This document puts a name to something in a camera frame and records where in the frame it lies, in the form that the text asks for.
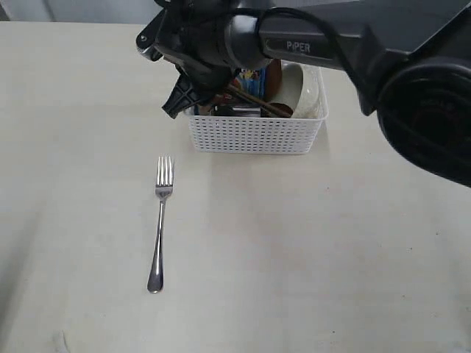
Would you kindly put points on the white perforated plastic basket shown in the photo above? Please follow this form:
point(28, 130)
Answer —
point(257, 135)

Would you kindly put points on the brown round plate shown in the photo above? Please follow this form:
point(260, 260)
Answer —
point(273, 79)

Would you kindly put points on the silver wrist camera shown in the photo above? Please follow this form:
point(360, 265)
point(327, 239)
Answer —
point(145, 41)

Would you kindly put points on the brown wooden spoon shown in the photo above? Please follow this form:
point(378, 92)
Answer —
point(234, 100)

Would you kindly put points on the white ceramic bowl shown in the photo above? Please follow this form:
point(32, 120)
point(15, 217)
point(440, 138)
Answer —
point(298, 88)

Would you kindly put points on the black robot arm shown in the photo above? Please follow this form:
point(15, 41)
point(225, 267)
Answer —
point(408, 60)

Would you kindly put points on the silver metal fork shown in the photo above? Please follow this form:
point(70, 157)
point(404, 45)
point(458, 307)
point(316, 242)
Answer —
point(163, 189)

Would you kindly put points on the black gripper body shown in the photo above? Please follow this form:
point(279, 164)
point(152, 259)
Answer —
point(190, 35)

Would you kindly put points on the blue chips bag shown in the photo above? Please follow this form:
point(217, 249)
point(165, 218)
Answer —
point(252, 82)

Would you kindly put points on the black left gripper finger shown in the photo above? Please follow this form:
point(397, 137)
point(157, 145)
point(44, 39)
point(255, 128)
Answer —
point(182, 96)

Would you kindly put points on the brown wooden chopstick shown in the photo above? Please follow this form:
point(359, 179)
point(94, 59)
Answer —
point(265, 106)

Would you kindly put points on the shiny metal cup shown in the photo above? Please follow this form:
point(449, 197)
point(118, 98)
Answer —
point(236, 111)

